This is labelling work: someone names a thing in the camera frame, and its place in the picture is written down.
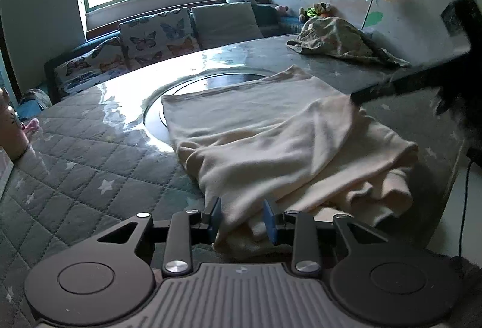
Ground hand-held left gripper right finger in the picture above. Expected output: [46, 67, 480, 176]
[263, 198, 390, 278]

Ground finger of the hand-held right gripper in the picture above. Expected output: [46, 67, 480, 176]
[349, 43, 474, 109]

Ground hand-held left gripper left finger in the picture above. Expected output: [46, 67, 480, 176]
[96, 196, 223, 278]

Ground cream knit garment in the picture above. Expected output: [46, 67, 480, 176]
[161, 64, 419, 258]

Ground floral patterned cloth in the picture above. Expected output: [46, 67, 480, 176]
[286, 16, 412, 68]

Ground brown and green plush toy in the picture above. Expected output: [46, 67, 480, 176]
[299, 2, 333, 23]

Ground round glass turntable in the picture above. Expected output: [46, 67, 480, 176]
[142, 66, 280, 153]

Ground grey quilted star table cover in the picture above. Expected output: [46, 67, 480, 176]
[0, 33, 469, 328]

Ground dark teal sofa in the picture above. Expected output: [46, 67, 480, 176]
[44, 3, 306, 105]

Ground butterfly print pillow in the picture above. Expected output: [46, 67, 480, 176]
[118, 7, 201, 69]

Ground plain grey pillow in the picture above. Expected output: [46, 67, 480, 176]
[191, 2, 264, 50]

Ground black cable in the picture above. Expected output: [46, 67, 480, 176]
[457, 158, 474, 258]

